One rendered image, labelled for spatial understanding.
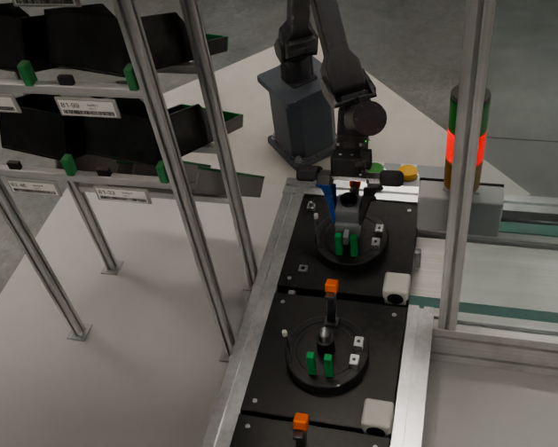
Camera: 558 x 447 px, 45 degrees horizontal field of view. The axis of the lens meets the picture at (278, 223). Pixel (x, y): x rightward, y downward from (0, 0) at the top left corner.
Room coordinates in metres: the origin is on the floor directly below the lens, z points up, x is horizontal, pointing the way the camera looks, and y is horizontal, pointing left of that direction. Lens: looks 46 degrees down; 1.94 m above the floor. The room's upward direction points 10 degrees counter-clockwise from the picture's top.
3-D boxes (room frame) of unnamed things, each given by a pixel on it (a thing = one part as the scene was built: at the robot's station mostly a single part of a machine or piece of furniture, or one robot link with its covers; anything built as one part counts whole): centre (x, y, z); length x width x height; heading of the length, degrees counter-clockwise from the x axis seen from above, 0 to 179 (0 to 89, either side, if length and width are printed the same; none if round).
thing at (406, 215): (0.86, -0.13, 0.96); 0.24 x 0.24 x 0.02; 70
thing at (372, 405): (0.62, -0.04, 1.01); 0.24 x 0.24 x 0.13; 70
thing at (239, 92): (1.28, -0.06, 0.84); 0.90 x 0.70 x 0.03; 24
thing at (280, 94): (1.30, -0.10, 0.96); 0.15 x 0.15 x 0.20; 24
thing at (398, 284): (0.73, -0.19, 0.97); 0.05 x 0.05 x 0.04; 70
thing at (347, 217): (0.85, -0.13, 1.06); 0.08 x 0.04 x 0.07; 160
